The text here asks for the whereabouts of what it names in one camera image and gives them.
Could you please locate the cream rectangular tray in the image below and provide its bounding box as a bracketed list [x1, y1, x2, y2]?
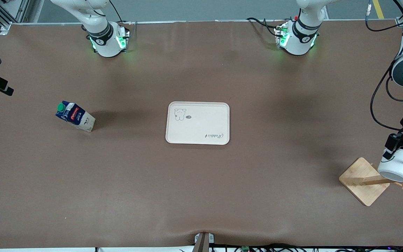
[165, 101, 230, 145]

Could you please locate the aluminium frame profile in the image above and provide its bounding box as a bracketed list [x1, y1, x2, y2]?
[0, 0, 31, 35]

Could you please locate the black base cable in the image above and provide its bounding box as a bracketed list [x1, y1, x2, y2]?
[108, 0, 133, 26]
[246, 17, 280, 37]

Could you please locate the black right base cable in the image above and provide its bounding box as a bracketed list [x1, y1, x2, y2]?
[108, 0, 133, 26]

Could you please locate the wooden cup rack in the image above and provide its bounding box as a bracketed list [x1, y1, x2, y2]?
[339, 153, 403, 207]

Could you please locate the blue milk carton green cap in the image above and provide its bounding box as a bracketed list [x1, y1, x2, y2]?
[55, 101, 96, 132]

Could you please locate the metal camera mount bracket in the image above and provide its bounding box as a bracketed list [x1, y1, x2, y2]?
[194, 232, 215, 252]

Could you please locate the black left base cable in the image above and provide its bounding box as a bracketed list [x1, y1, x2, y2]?
[246, 17, 280, 37]

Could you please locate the white smiley cup black handle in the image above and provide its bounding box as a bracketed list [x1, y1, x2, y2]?
[377, 148, 403, 182]

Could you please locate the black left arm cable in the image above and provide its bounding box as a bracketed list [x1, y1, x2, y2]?
[365, 0, 403, 133]

